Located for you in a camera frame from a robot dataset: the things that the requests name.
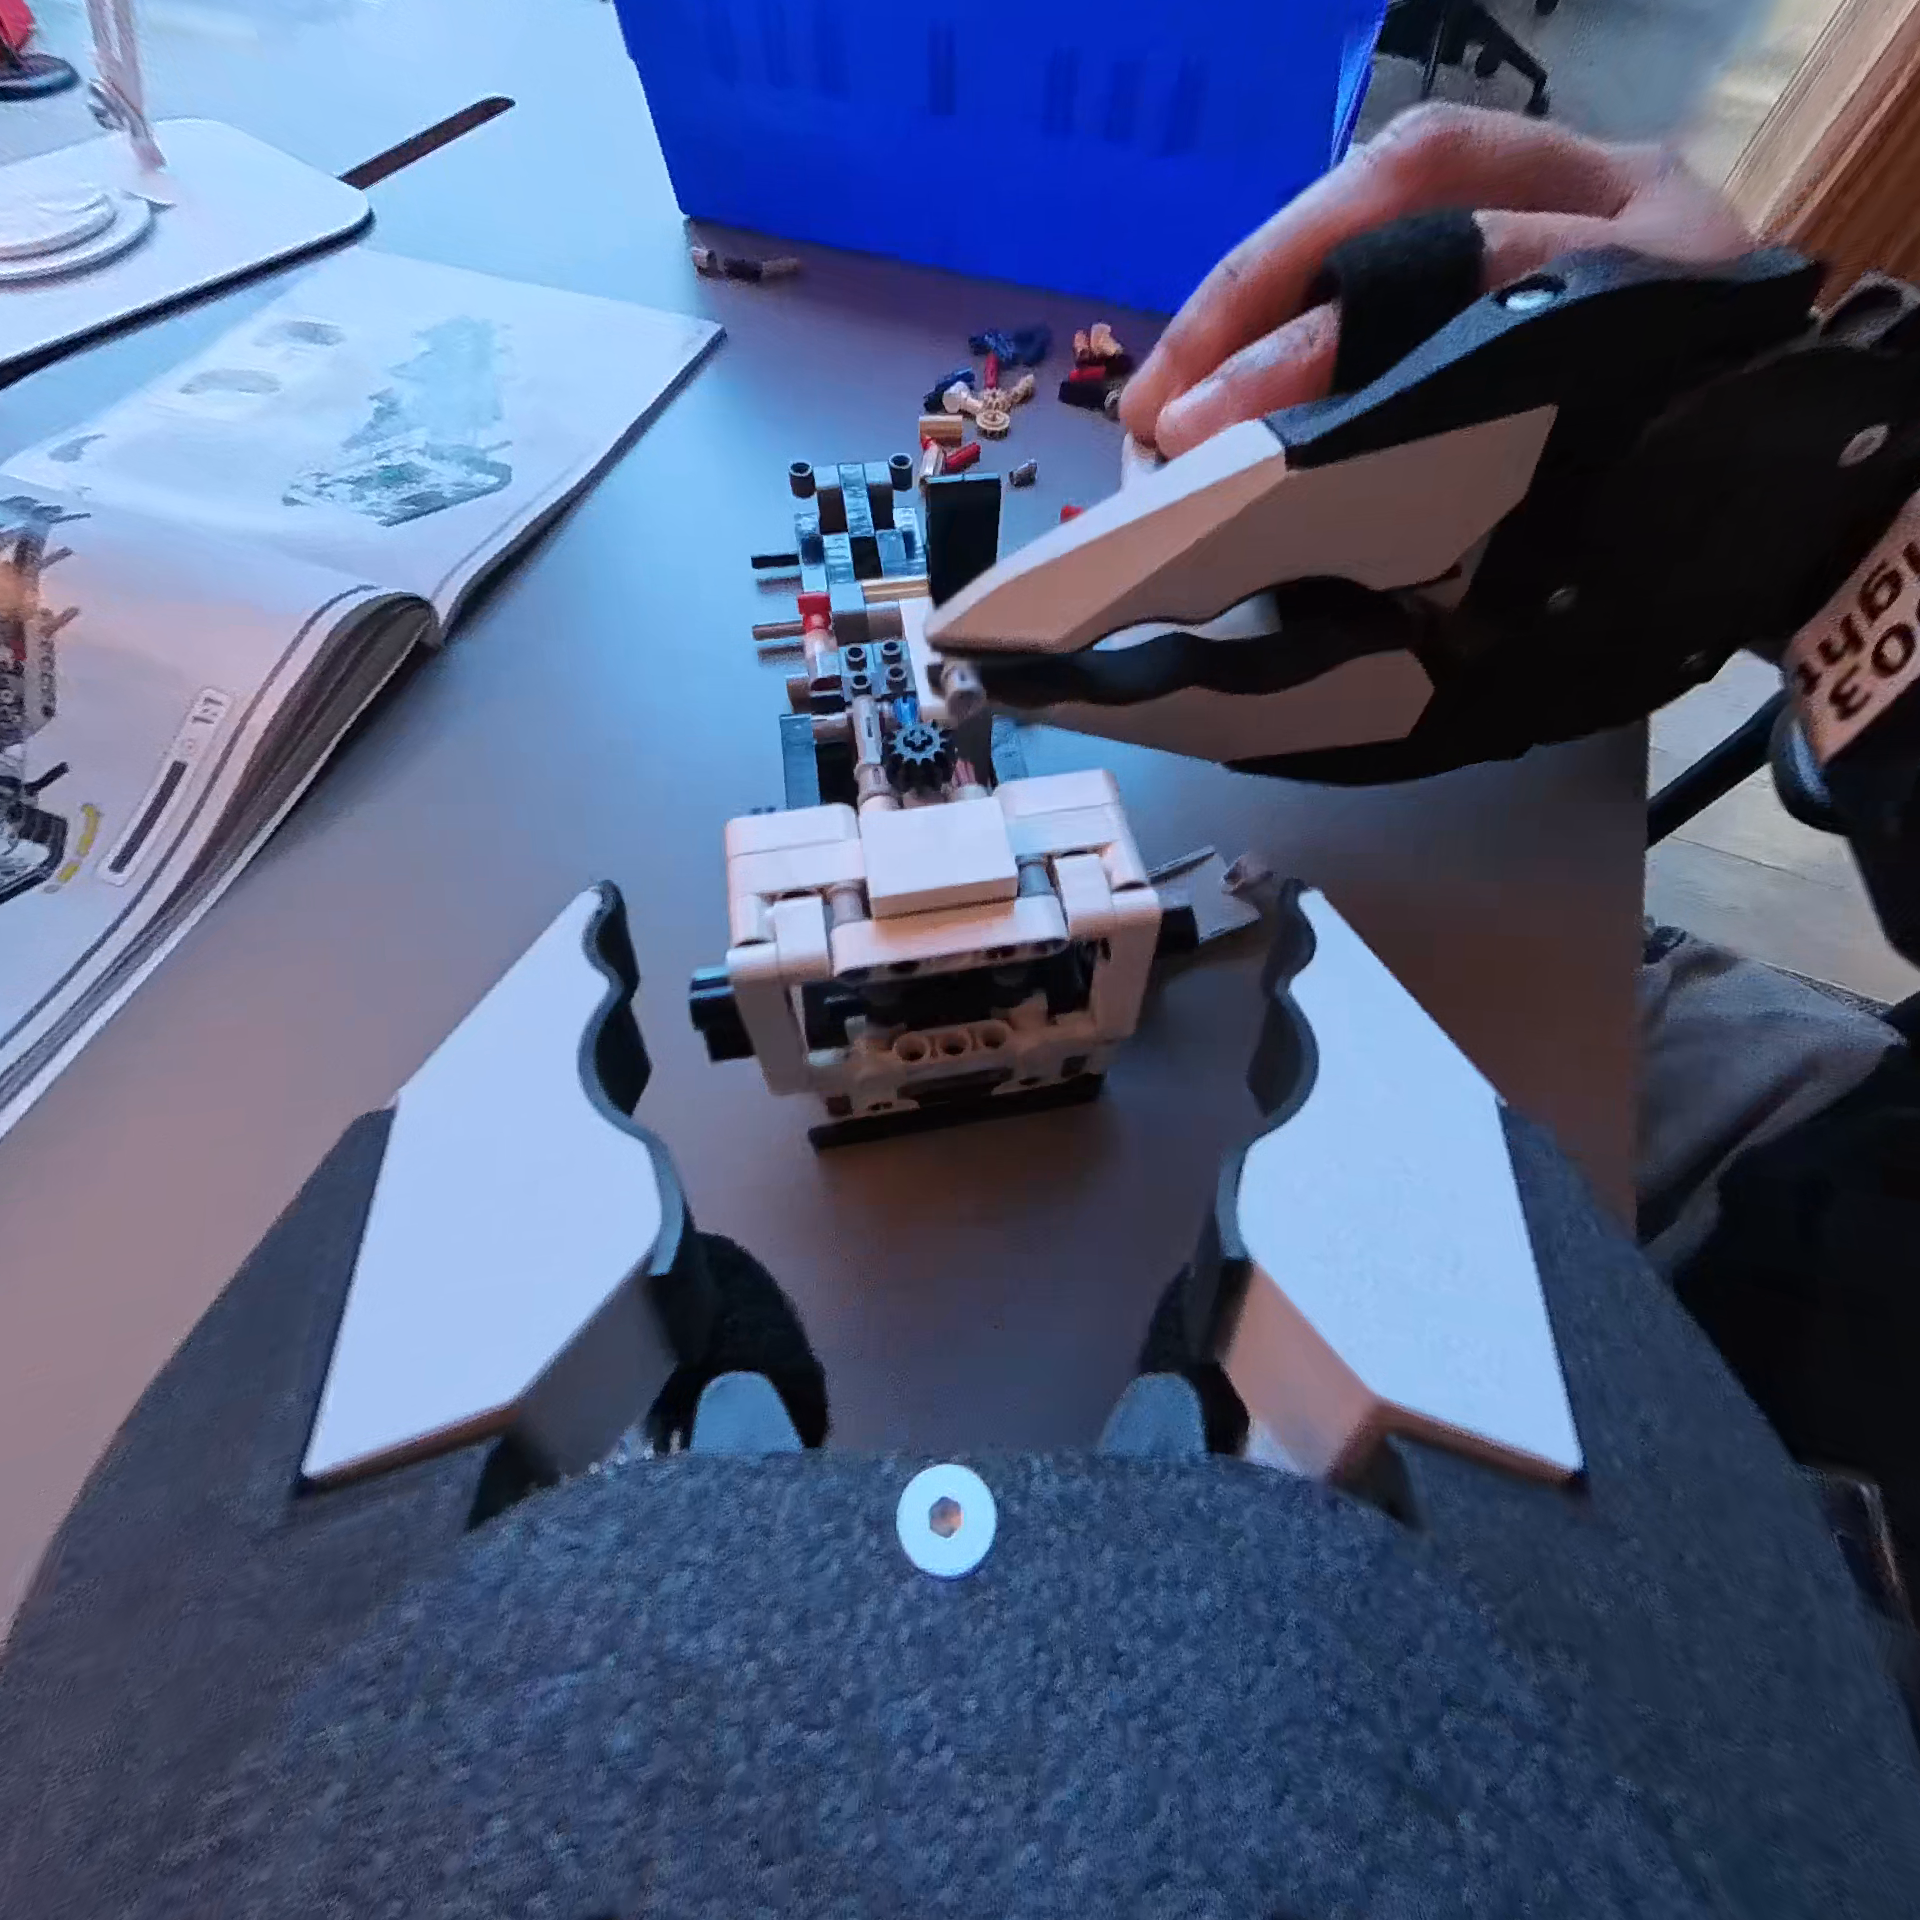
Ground person's right hand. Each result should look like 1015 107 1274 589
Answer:
1118 105 1758 453

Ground white rounded board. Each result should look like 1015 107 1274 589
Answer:
0 117 374 377

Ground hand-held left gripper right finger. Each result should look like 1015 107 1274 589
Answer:
1207 879 1589 1502

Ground black metal bar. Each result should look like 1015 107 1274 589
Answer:
1645 697 1800 848

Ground black office chair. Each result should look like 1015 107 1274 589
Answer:
1370 0 1554 120

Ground clear acrylic stand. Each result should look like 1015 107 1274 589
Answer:
82 0 174 205

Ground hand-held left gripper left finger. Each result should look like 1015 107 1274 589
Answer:
296 882 698 1519

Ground white and black lego vehicle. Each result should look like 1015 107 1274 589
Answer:
689 450 1278 1157

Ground pile of small lego pieces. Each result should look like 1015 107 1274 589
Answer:
913 315 1186 490

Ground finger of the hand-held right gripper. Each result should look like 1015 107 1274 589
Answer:
966 592 1464 782
921 403 1560 664

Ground white round disc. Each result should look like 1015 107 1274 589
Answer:
0 189 152 283

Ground blue plastic bin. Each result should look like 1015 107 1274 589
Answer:
613 0 1389 310

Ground open lego instruction booklet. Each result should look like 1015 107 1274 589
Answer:
0 247 729 1127

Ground wooden cabinet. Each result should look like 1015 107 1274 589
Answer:
1725 0 1920 288

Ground person's grey pants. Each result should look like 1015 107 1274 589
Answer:
1631 921 1920 1249

